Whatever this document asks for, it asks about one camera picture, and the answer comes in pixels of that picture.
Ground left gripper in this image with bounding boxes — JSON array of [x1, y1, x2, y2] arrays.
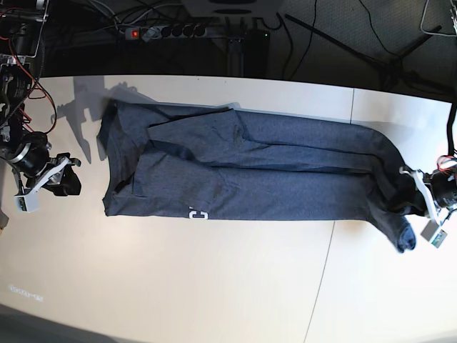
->
[[388, 166, 456, 224]]

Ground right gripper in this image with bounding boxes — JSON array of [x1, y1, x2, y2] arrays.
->
[[3, 131, 81, 197]]

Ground blue T-shirt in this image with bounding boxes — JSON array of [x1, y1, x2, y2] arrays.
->
[[98, 100, 416, 252]]

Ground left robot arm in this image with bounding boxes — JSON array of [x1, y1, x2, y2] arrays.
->
[[45, 1, 456, 227]]

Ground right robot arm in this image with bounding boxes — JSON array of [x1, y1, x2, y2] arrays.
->
[[1, 1, 81, 197]]

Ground white label on table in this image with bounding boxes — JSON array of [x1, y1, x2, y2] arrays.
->
[[9, 284, 44, 297]]

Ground black tripod stand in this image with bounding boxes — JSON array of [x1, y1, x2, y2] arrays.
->
[[285, 14, 456, 99]]

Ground white power strip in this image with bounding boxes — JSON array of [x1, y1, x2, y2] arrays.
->
[[124, 24, 209, 42]]

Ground black power adapter brick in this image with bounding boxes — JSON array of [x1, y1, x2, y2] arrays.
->
[[243, 29, 270, 79]]

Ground grey box under table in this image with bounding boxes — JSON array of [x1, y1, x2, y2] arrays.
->
[[181, 0, 283, 17]]

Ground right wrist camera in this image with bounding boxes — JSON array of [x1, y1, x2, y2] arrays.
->
[[15, 187, 39, 207]]

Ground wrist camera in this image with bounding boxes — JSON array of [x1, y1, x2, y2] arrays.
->
[[15, 187, 39, 207], [421, 220, 447, 248]]

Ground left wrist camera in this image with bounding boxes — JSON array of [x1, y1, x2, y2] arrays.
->
[[421, 220, 447, 248]]

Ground aluminium frame profile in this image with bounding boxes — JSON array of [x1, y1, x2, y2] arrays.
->
[[224, 16, 246, 77]]

